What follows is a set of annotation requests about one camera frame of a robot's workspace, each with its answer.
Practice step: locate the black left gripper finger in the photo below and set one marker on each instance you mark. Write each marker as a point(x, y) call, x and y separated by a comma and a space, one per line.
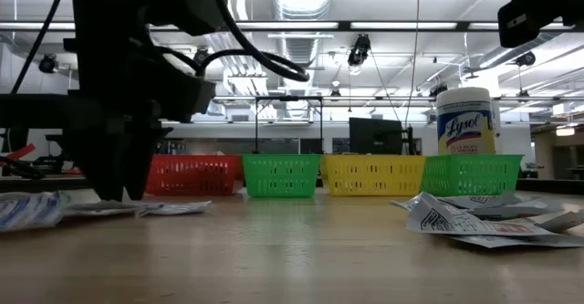
point(98, 167)
point(141, 162)

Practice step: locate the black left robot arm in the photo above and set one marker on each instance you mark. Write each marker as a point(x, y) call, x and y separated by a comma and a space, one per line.
point(109, 44)

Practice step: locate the black background robot arm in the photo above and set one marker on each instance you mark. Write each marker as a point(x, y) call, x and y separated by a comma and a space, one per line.
point(50, 158)

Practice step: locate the black computer monitor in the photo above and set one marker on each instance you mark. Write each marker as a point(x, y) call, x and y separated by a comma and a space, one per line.
point(374, 135)
point(18, 139)

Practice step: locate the red flat object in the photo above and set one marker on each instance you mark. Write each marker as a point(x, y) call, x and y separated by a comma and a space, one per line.
point(20, 152)

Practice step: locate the red plastic basket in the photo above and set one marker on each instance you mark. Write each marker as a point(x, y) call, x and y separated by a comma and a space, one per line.
point(196, 176)

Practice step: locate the green plastic basket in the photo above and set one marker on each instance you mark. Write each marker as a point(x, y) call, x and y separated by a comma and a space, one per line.
point(470, 176)
point(280, 174)

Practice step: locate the yellow plastic basket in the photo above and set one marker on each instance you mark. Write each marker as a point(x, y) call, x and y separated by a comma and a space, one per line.
point(374, 176)

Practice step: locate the black hanging lamp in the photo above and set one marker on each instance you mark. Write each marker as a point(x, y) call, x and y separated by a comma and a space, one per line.
point(439, 90)

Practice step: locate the Lysol wipes canister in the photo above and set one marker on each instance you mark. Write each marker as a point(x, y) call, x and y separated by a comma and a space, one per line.
point(465, 126)

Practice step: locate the black hanging camera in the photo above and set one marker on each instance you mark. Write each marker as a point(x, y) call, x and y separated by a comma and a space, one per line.
point(201, 56)
point(360, 48)
point(48, 64)
point(525, 59)

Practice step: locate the black background workstation frame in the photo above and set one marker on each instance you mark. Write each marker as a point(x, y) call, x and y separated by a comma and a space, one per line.
point(288, 98)

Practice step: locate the silver ventilation duct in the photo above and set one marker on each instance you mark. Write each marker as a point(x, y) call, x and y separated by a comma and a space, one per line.
point(301, 3)

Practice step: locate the black overhead frame beam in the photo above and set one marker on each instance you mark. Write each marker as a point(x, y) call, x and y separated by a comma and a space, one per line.
point(401, 25)

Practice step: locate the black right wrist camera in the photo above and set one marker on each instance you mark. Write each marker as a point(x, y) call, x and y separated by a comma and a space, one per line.
point(520, 25)

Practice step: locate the black table edge rail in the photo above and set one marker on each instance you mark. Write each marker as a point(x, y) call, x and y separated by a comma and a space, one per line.
point(547, 185)

